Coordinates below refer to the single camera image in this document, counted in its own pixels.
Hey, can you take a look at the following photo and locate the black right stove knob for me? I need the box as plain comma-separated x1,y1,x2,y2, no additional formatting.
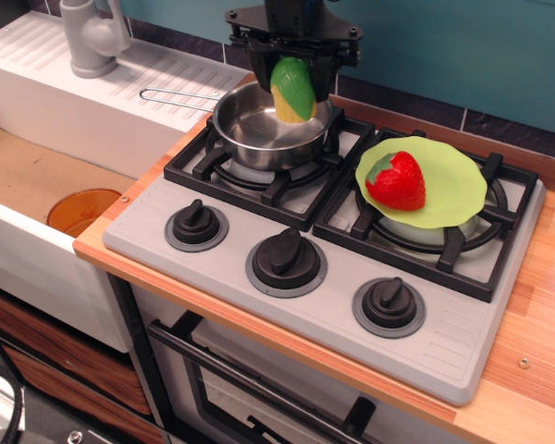
352,277,426,339

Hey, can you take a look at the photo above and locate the toy oven door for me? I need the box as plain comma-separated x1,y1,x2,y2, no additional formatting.
133,288,462,443

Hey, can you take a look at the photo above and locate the lower wooden drawer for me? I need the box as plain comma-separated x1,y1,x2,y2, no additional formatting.
3,345,165,444

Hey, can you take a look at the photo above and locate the wooden drawer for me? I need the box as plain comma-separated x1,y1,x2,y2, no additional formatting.
3,345,165,444
0,290,143,400

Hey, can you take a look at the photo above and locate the black left burner grate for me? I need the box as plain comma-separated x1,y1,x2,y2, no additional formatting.
164,107,376,231

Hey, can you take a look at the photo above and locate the white toy sink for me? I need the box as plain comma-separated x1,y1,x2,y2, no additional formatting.
0,12,245,352

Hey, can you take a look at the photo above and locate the black oven door handle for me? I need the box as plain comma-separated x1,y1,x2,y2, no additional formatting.
148,320,376,443

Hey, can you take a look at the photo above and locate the grey toy stove top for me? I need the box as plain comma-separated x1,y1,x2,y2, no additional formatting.
103,170,534,405

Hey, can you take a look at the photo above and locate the grey toy faucet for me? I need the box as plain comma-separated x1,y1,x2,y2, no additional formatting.
59,0,130,79

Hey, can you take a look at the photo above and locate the upper wooden drawer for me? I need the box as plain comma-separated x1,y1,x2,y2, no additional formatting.
0,290,143,400

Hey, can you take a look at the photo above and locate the black braided cable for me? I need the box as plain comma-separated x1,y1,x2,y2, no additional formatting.
0,360,27,444

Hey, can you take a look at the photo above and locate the black burner grate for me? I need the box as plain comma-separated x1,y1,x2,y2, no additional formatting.
164,107,376,231
313,129,543,302

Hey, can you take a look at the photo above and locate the black stove knob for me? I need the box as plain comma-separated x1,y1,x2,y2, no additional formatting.
165,199,229,253
245,228,328,299
352,277,426,339

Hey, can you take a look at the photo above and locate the black right burner grate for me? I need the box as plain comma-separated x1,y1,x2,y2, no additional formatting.
313,129,543,302

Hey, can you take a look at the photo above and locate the green yellow plastic corncob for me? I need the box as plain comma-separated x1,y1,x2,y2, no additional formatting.
270,56,317,123

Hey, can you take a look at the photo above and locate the black left stove knob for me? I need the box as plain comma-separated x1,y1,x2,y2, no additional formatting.
165,199,229,253

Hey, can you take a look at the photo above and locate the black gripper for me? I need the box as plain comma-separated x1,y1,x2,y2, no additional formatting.
225,0,364,103

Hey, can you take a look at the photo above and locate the stainless steel pan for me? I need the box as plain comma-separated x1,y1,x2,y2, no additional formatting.
139,82,335,171

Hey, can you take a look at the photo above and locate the red plastic strawberry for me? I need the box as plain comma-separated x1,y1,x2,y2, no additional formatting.
364,151,426,211

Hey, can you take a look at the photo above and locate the light green plate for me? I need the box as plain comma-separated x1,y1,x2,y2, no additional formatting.
355,136,487,229

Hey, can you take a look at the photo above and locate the black middle stove knob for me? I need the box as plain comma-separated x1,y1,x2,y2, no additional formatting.
245,228,328,299

